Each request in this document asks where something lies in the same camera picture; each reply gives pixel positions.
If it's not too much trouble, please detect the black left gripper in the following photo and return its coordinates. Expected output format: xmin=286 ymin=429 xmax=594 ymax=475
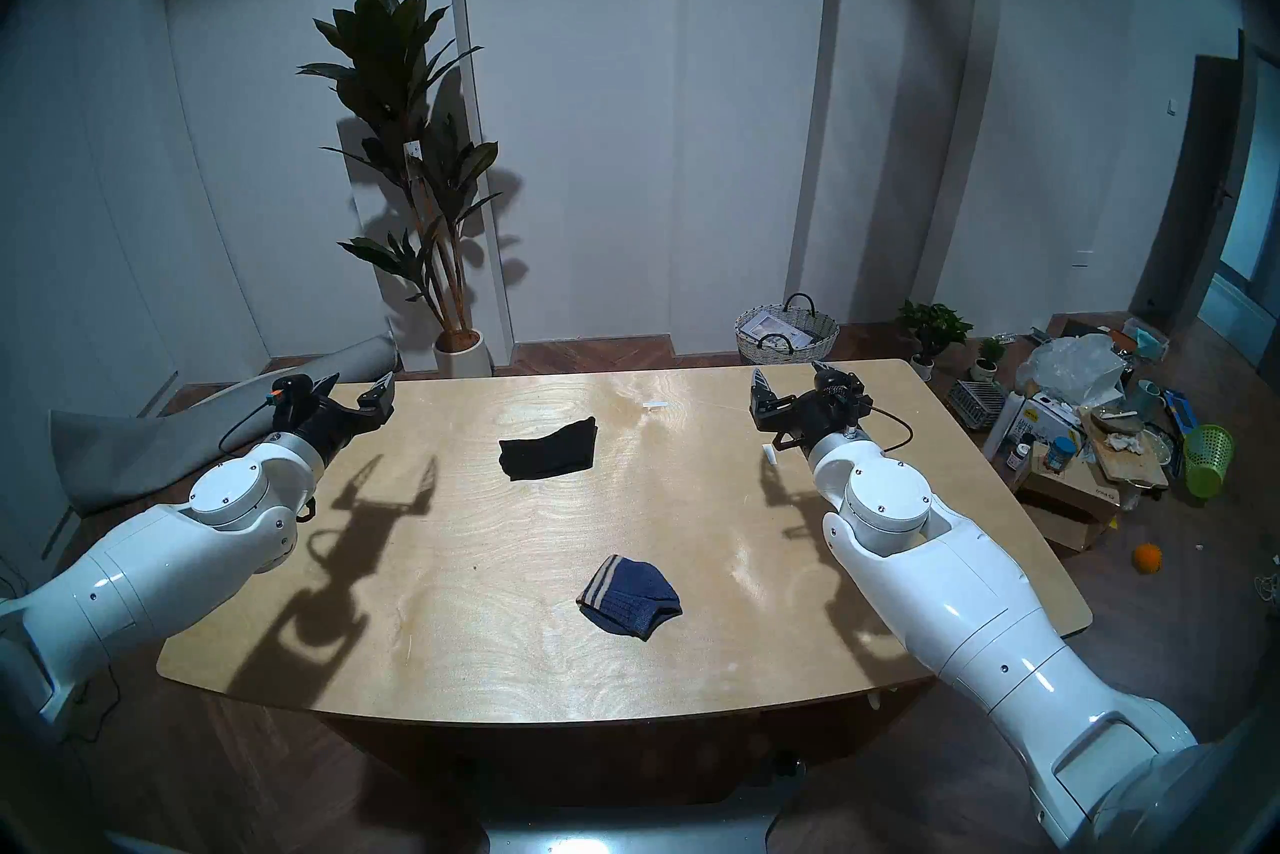
xmin=288 ymin=371 xmax=398 ymax=465

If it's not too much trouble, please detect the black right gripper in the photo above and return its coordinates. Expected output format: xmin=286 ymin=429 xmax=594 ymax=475
xmin=749 ymin=361 xmax=856 ymax=453

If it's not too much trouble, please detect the black ankle sock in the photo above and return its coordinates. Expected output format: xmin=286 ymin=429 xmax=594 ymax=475
xmin=498 ymin=417 xmax=599 ymax=482

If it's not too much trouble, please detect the blue beige-striped ankle sock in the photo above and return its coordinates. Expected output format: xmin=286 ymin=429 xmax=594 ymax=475
xmin=577 ymin=555 xmax=684 ymax=641

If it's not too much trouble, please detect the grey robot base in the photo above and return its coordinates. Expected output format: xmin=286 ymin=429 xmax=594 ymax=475
xmin=480 ymin=757 xmax=806 ymax=854

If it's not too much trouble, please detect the magazine in basket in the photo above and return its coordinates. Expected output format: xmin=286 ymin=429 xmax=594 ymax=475
xmin=745 ymin=312 xmax=813 ymax=348

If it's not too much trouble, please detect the white plant pot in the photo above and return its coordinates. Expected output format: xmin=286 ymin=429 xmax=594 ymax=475
xmin=433 ymin=329 xmax=493 ymax=379

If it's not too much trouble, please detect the small bushy potted plant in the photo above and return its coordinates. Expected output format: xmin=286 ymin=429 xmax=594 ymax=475
xmin=897 ymin=300 xmax=973 ymax=381

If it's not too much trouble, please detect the white paper roll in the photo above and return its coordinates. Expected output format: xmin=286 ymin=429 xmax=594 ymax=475
xmin=983 ymin=392 xmax=1028 ymax=461

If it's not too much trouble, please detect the rolled grey carpet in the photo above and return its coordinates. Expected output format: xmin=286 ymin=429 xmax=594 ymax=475
xmin=48 ymin=334 xmax=399 ymax=518

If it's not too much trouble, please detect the white box yellow label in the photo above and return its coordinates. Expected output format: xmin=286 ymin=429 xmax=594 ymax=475
xmin=1015 ymin=394 xmax=1081 ymax=453

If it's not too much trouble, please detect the clear crumpled plastic bag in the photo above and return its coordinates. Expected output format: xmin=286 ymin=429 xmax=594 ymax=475
xmin=1015 ymin=334 xmax=1126 ymax=408

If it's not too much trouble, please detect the brown cardboard box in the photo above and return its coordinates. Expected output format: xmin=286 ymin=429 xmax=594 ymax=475
xmin=1018 ymin=442 xmax=1121 ymax=553

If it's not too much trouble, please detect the tall dark-leaved plant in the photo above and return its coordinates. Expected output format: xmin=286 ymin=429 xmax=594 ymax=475
xmin=297 ymin=0 xmax=501 ymax=338

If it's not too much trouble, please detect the wooden cutting board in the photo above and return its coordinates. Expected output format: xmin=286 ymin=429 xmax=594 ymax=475
xmin=1082 ymin=410 xmax=1169 ymax=488

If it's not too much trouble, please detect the green plastic mesh basket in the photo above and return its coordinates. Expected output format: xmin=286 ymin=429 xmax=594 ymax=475
xmin=1183 ymin=424 xmax=1236 ymax=498

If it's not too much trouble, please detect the dark wooden door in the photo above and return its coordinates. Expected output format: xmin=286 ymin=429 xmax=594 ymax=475
xmin=1135 ymin=57 xmax=1246 ymax=323

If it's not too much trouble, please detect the wicker basket with handles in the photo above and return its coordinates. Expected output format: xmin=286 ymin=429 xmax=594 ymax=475
xmin=735 ymin=293 xmax=841 ymax=365

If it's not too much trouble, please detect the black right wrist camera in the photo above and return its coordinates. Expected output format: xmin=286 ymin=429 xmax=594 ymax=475
xmin=825 ymin=374 xmax=873 ymax=425

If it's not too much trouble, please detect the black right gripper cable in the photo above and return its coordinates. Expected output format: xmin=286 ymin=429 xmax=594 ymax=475
xmin=865 ymin=407 xmax=913 ymax=453

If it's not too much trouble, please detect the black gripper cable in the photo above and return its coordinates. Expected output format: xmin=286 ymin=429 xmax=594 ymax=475
xmin=865 ymin=407 xmax=913 ymax=453
xmin=218 ymin=397 xmax=286 ymax=453

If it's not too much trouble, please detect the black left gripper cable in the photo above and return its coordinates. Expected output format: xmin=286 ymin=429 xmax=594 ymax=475
xmin=218 ymin=397 xmax=286 ymax=453

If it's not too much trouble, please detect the metal wire rack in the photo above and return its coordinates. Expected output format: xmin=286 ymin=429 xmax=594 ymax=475
xmin=948 ymin=379 xmax=1008 ymax=431

